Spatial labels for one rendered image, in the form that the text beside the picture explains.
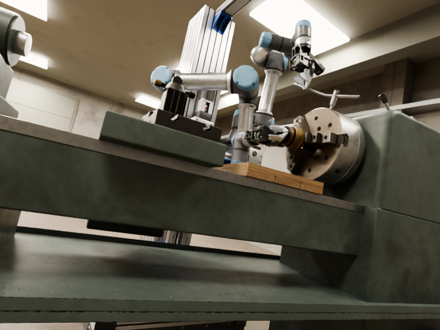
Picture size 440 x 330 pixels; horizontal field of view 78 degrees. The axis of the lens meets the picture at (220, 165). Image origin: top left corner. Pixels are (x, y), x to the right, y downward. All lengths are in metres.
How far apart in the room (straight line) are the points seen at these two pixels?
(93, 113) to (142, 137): 8.63
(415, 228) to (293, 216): 0.56
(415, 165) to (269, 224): 0.69
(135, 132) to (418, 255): 1.14
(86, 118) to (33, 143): 8.52
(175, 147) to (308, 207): 0.50
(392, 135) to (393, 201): 0.25
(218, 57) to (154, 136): 1.42
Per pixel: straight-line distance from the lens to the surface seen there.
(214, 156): 0.69
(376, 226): 1.13
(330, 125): 1.16
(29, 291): 0.69
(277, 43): 1.52
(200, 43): 1.96
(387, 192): 1.17
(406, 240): 1.28
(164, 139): 0.65
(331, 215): 1.03
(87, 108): 9.26
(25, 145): 0.70
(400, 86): 4.65
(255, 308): 0.73
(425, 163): 1.38
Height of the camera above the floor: 0.78
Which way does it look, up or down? 7 degrees up
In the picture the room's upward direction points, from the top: 11 degrees clockwise
